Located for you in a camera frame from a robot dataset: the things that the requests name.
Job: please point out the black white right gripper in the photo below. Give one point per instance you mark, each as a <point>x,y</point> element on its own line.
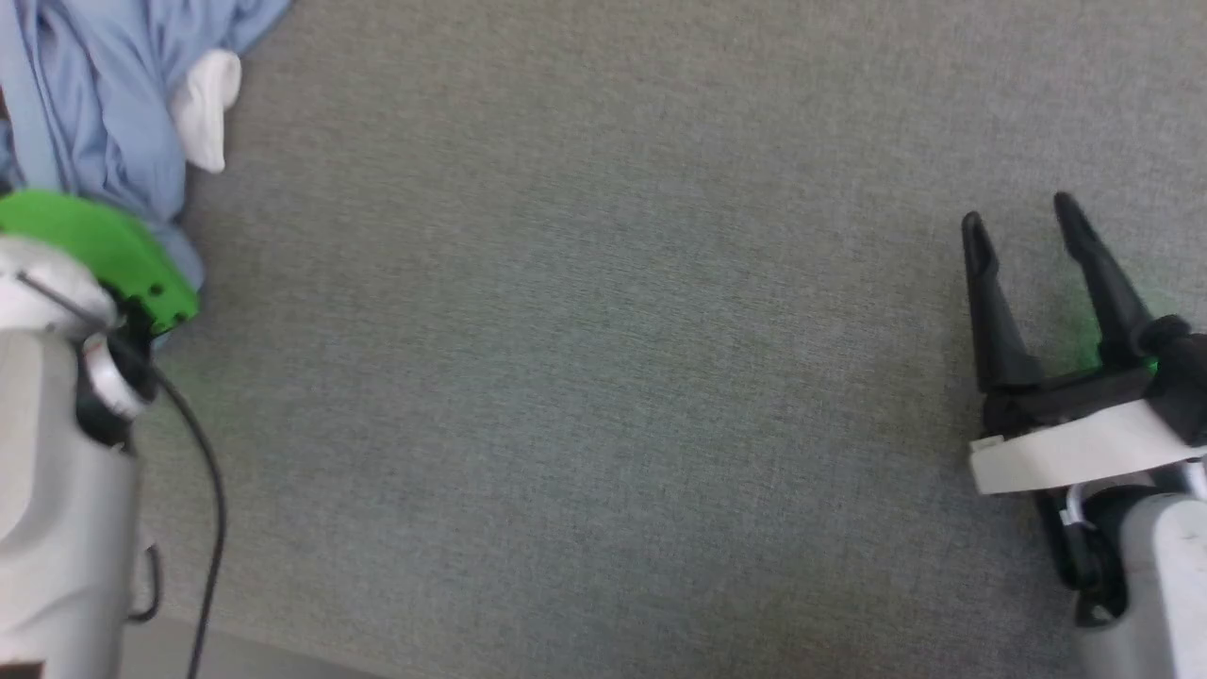
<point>1084,438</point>

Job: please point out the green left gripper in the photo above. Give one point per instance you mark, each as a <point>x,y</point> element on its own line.
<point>104,247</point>

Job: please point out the light blue garment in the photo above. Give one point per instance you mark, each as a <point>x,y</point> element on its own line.
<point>90,104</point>

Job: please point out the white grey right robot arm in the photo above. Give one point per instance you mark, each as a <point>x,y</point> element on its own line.
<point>1165,575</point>

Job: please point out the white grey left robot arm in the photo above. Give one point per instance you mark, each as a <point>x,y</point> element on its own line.
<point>47,471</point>

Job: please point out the white fabric piece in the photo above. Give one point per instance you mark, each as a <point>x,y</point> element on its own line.
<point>207,108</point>

